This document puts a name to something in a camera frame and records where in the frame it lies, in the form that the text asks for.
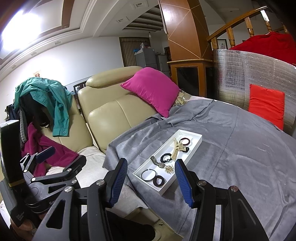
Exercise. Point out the beige crumpled cloth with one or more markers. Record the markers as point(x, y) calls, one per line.
point(181, 98)

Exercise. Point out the pink cushion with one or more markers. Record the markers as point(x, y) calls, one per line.
point(152, 90)

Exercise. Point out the dark clothes pile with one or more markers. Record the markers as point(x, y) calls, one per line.
point(30, 104)

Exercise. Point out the beige leather sofa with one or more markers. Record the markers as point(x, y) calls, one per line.
point(104, 115)

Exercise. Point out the wooden cabinet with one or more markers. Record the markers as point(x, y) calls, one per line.
point(185, 62)

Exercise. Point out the beige hair claw clip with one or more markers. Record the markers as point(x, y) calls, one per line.
point(175, 151)

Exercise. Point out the ceiling lamp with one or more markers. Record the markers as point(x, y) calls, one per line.
point(16, 23)

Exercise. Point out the black cuff bangle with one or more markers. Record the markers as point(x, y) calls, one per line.
point(142, 175)

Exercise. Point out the silver foil insulation sheet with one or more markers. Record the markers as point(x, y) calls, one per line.
point(235, 74)

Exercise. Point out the grey refrigerator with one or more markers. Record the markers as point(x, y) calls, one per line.
point(145, 58)

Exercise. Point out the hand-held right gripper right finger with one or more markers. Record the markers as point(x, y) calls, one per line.
point(183, 183)

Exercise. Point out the white rectangular tray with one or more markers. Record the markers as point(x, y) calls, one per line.
point(192, 139)

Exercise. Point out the teal shirt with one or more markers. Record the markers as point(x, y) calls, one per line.
point(60, 104)

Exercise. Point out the wooden pillar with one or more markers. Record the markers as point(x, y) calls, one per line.
point(185, 34)

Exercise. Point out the gold face metal watch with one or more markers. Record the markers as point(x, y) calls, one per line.
point(159, 164)

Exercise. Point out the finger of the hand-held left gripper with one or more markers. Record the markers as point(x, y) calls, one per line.
point(69, 168)
point(46, 151)

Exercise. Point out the red blanket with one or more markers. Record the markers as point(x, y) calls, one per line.
point(266, 46)

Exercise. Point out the red cushion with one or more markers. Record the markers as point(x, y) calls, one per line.
point(266, 104)

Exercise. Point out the wooden stair railing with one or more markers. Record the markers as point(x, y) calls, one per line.
point(222, 32)

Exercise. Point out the grey cloth cover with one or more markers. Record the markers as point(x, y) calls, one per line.
point(242, 162)

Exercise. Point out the white sofa cover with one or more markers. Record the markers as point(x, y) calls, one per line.
point(90, 153)

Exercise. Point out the black scrunchie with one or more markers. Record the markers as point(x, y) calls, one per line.
point(153, 180)

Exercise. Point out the magenta cloth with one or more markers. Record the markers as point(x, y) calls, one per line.
point(34, 139)

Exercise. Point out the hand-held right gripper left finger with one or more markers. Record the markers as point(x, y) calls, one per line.
point(119, 183)

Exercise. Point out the gold brooch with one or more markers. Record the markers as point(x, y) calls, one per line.
point(169, 169)

